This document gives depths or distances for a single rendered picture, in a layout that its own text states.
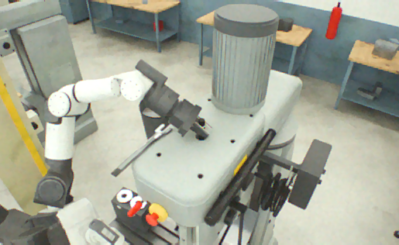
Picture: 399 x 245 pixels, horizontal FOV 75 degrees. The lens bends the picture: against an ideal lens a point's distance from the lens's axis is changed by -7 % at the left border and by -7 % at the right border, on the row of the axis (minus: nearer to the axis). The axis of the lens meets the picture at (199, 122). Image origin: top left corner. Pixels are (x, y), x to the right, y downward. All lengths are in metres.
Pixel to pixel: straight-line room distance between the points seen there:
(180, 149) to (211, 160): 0.10
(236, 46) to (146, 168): 0.44
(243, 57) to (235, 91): 0.12
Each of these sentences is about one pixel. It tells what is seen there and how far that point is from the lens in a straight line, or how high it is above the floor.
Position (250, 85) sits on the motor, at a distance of 0.91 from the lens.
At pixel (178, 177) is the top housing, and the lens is 0.76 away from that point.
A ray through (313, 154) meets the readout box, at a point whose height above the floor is 1.73.
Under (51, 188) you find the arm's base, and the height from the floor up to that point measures 1.78.
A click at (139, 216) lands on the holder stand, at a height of 1.12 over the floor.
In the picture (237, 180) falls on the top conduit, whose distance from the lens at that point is 0.86.
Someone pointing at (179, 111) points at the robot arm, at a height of 1.99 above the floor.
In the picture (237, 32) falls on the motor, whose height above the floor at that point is 2.18.
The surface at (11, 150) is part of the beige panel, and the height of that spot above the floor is 0.97.
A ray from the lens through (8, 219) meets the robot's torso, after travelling 1.34.
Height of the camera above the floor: 2.47
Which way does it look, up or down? 39 degrees down
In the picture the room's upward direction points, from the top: straight up
